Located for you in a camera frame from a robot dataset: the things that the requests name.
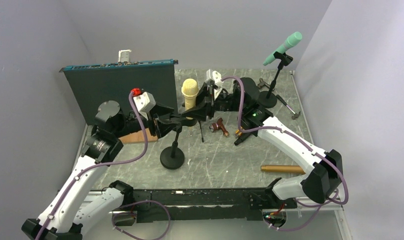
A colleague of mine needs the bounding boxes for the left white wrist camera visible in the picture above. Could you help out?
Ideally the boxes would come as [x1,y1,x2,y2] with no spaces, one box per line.
[129,88,156,120]

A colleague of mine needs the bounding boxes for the cream yellow microphone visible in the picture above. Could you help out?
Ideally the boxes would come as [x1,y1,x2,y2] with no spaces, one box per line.
[181,78,199,111]

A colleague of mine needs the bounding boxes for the black tripod shock mount stand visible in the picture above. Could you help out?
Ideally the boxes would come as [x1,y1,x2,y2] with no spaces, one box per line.
[198,121,204,143]

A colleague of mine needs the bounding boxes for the mint green microphone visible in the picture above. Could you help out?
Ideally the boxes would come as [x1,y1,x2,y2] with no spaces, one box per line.
[263,31,303,66]

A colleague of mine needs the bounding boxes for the black condenser microphone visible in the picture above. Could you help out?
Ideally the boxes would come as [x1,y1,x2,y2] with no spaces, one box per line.
[234,133,251,146]

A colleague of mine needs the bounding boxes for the grey metal clamp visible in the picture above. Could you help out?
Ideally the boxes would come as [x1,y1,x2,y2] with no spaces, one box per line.
[257,78,270,89]

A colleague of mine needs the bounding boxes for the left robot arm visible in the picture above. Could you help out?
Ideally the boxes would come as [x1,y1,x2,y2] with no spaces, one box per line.
[21,95,194,240]

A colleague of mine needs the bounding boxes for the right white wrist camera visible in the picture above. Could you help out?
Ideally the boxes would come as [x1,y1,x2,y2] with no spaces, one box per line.
[205,69,223,100]

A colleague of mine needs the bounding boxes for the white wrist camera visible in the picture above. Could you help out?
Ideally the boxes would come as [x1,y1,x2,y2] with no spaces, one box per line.
[205,69,223,100]
[129,88,156,120]

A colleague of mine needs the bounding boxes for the dark rack unit blue edge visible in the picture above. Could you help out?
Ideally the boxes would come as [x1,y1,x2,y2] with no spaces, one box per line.
[60,59,178,126]

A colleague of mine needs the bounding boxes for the small grey hammer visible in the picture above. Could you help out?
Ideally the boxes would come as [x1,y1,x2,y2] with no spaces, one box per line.
[276,94,301,120]

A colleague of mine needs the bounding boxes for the brown wooden board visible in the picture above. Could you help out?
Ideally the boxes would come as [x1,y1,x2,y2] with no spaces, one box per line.
[119,129,158,144]

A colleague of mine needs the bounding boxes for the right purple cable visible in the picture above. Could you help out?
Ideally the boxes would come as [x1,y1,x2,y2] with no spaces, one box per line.
[221,75,350,233]

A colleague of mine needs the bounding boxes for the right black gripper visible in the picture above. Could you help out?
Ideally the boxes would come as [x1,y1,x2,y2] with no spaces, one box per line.
[182,82,246,121]

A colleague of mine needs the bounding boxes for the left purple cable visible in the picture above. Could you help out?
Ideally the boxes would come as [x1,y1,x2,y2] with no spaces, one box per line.
[34,92,149,240]

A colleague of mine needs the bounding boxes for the gold microphone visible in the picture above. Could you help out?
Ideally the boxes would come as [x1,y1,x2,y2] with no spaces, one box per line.
[261,165,305,175]

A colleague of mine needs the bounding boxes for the white block behind rack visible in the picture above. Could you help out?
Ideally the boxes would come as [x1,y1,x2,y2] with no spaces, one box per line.
[118,49,131,63]

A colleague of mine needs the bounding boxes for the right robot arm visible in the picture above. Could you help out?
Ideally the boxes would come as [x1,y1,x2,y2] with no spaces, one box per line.
[181,76,349,208]

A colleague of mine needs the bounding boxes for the black round-base clip stand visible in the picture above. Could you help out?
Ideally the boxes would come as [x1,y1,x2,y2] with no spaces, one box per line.
[258,51,293,109]

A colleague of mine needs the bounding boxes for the purple cable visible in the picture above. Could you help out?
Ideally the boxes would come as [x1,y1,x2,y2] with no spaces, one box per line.
[34,92,149,240]
[221,75,350,233]

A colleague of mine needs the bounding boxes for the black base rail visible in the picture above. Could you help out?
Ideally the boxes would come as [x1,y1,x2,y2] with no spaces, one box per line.
[115,187,297,223]

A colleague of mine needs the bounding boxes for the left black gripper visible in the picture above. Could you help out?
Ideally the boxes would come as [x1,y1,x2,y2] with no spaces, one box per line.
[114,101,181,138]

